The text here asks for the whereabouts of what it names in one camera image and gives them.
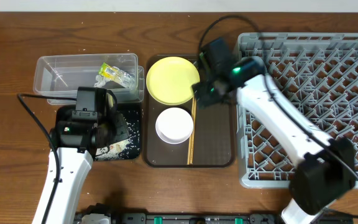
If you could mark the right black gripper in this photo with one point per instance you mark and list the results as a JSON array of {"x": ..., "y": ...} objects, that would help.
[{"x": 203, "y": 98}]

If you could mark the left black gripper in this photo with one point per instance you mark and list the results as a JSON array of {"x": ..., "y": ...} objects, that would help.
[{"x": 114, "y": 125}]

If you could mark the wooden chopstick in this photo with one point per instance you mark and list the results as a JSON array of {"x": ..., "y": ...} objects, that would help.
[
  {"x": 190, "y": 146},
  {"x": 193, "y": 137}
]

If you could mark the pile of rice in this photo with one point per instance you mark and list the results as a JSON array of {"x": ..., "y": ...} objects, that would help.
[{"x": 127, "y": 149}]

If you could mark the yellow plate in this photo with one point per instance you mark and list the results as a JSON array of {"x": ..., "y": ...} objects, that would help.
[{"x": 169, "y": 80}]

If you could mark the white bowl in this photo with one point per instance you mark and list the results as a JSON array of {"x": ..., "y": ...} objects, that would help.
[{"x": 174, "y": 125}]

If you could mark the green snack wrapper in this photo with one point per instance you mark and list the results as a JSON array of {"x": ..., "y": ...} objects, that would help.
[{"x": 108, "y": 73}]

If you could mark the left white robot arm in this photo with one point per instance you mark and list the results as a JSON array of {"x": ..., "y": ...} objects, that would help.
[{"x": 63, "y": 184}]

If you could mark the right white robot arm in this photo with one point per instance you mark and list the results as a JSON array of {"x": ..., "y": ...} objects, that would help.
[{"x": 324, "y": 166}]

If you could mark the black waste tray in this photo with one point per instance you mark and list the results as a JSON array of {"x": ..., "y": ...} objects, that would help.
[{"x": 101, "y": 132}]

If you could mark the grey dishwasher rack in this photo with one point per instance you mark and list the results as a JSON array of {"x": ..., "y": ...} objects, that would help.
[{"x": 318, "y": 73}]

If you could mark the brown serving tray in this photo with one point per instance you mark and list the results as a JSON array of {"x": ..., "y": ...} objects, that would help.
[{"x": 210, "y": 144}]

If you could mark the clear plastic bin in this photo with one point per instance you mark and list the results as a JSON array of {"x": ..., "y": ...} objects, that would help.
[{"x": 62, "y": 75}]

